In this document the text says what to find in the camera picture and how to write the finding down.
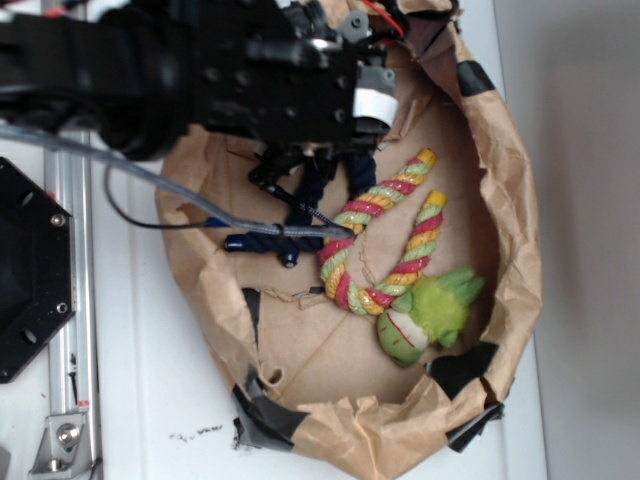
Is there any metal corner bracket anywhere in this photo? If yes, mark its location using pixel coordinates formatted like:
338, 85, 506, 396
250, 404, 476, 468
28, 413, 93, 479

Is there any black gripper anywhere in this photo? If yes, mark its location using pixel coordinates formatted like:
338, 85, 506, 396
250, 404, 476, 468
199, 1, 399, 188

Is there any thin black wire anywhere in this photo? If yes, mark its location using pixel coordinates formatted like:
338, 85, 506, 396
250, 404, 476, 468
103, 164, 211, 231

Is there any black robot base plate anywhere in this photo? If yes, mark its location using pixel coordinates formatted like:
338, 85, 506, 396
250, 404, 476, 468
1, 158, 74, 384

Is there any aluminium extrusion rail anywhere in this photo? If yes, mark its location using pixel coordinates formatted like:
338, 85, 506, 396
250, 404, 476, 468
44, 148, 103, 479

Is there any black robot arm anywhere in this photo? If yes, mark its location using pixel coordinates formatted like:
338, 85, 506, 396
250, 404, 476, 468
1, 1, 398, 195

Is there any grey braided cable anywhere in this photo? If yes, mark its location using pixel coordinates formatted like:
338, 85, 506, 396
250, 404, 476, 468
0, 124, 354, 241

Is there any navy blue rope toy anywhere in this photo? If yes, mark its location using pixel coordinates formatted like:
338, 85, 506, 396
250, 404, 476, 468
224, 153, 376, 268

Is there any multicolour striped rope toy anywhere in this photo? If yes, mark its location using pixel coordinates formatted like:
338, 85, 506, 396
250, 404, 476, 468
318, 148, 447, 315

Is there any brown paper bag bin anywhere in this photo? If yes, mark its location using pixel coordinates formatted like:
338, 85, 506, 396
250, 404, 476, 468
164, 1, 542, 479

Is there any green plush toy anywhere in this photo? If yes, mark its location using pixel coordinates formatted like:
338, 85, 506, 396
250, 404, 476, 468
376, 268, 485, 367

